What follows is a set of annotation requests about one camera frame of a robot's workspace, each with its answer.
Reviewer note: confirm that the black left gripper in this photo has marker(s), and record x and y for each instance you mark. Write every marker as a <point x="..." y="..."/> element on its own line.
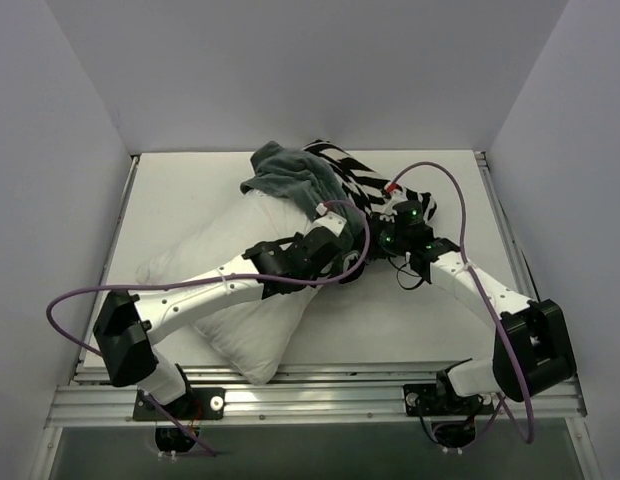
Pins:
<point x="348" y="267"/>

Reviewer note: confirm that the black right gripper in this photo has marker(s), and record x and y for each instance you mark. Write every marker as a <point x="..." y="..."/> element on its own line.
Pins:
<point x="382" y="226"/>

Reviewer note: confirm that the zebra and grey plush pillowcase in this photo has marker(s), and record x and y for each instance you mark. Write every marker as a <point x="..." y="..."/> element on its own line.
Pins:
<point x="321" y="172"/>

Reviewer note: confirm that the white pillow insert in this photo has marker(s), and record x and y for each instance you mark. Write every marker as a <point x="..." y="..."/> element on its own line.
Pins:
<point x="251" y="337"/>

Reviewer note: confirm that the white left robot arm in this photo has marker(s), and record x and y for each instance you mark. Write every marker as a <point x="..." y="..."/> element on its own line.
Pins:
<point x="130" y="323"/>

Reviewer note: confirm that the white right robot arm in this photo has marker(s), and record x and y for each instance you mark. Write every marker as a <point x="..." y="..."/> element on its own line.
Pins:
<point x="532" y="351"/>

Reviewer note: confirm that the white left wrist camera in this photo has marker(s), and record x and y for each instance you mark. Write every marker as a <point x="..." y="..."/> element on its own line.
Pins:
<point x="325" y="218"/>

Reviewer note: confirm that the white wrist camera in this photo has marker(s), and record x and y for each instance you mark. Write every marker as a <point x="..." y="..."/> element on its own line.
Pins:
<point x="325" y="218"/>
<point x="393" y="194"/>

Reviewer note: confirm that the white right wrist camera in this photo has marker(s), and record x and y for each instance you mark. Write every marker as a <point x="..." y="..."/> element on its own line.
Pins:
<point x="393" y="194"/>

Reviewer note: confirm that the aluminium right side rail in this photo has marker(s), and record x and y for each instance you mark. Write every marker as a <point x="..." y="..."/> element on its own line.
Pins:
<point x="519" y="266"/>

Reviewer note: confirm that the aluminium rail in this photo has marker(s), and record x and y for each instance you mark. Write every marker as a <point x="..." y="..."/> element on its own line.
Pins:
<point x="519" y="266"/>
<point x="124" y="200"/>

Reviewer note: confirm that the aluminium front rail frame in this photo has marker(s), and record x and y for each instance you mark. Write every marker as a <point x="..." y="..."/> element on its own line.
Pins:
<point x="302" y="394"/>

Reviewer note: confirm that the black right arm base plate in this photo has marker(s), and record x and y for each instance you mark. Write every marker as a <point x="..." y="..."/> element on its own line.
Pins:
<point x="427" y="400"/>

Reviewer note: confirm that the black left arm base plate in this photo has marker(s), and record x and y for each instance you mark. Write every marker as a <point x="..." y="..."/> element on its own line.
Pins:
<point x="202" y="403"/>

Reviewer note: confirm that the aluminium left side rail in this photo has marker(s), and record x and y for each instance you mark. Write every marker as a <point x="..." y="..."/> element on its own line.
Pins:
<point x="124" y="200"/>

